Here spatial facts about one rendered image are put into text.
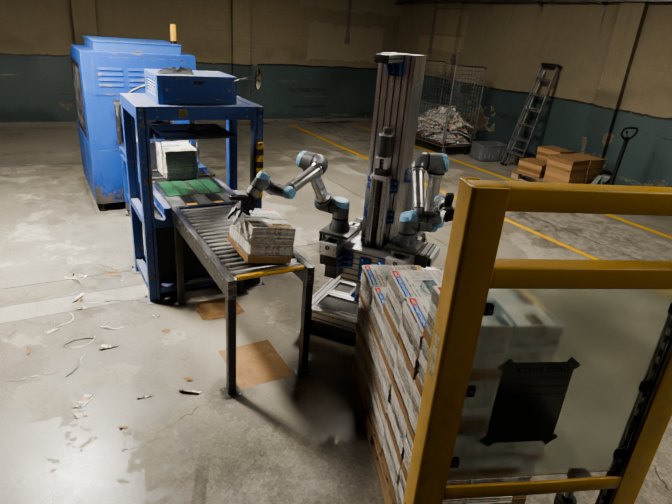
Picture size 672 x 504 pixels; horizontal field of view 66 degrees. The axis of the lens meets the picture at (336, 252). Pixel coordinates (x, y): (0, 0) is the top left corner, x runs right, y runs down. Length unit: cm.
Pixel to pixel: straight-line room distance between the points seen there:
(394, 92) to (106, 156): 378
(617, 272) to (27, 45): 1072
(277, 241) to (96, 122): 361
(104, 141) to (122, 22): 538
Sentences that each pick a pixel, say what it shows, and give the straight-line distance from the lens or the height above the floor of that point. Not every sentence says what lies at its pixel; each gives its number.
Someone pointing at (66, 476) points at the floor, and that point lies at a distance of 311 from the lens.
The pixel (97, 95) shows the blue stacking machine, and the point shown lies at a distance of 625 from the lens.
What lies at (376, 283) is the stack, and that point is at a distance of 296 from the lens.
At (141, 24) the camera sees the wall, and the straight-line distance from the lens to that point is 1150.
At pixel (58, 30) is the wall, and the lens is 1134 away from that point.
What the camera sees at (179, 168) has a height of 90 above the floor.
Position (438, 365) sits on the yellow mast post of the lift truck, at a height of 137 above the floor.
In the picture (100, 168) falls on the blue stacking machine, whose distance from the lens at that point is 640.
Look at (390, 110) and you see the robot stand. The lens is 356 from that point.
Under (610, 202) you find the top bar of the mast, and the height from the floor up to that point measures 182.
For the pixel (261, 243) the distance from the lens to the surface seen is 305.
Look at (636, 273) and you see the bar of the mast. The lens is 151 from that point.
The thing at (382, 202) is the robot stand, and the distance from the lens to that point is 359.
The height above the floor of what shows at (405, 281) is 107.
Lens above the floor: 214
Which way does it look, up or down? 23 degrees down
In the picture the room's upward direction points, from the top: 5 degrees clockwise
